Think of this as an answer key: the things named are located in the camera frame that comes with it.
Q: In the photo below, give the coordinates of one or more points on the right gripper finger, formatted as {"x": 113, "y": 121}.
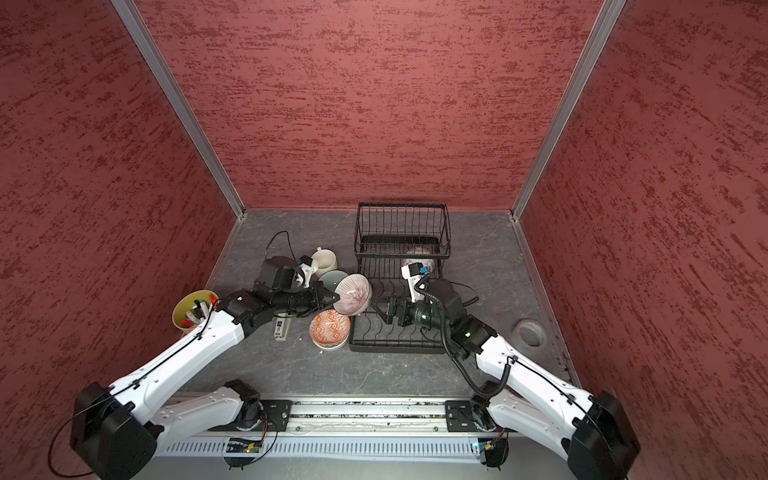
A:
{"x": 383, "y": 301}
{"x": 384, "y": 315}

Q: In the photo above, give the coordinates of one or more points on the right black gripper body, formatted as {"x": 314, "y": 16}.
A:
{"x": 419, "y": 313}

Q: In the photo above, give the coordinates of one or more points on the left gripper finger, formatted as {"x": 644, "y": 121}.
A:
{"x": 326, "y": 303}
{"x": 327, "y": 289}

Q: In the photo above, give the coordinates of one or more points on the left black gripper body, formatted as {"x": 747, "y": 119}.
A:
{"x": 300, "y": 298}

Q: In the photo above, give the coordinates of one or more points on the orange pattern bowl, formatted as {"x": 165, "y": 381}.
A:
{"x": 329, "y": 327}

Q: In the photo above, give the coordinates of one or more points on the pink striped bowl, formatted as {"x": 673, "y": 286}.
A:
{"x": 355, "y": 292}

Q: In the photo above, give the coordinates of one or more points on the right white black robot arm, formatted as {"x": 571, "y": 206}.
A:
{"x": 592, "y": 433}

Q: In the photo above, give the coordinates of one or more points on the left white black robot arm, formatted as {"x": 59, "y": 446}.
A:
{"x": 117, "y": 430}

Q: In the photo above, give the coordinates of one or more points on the teal line pattern bowl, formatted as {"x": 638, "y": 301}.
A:
{"x": 335, "y": 276}

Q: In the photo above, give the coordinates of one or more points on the white ceramic mug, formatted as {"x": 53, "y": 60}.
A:
{"x": 323, "y": 261}

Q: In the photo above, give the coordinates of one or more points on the grey tape roll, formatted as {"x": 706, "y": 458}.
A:
{"x": 528, "y": 334}

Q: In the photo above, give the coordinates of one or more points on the markers in yellow cup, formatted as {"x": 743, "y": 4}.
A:
{"x": 201, "y": 309}

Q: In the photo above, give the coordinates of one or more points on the yellow cup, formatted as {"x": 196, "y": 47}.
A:
{"x": 183, "y": 309}

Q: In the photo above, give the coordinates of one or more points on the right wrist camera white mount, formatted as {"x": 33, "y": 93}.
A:
{"x": 413, "y": 273}

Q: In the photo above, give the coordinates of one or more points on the black wire dish rack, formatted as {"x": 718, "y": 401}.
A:
{"x": 385, "y": 234}

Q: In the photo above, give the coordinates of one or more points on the aluminium front rail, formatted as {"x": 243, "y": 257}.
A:
{"x": 360, "y": 414}

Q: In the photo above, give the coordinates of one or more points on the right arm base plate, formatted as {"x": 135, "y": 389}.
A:
{"x": 464, "y": 416}

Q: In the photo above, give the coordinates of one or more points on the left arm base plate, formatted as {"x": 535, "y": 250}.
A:
{"x": 273, "y": 415}

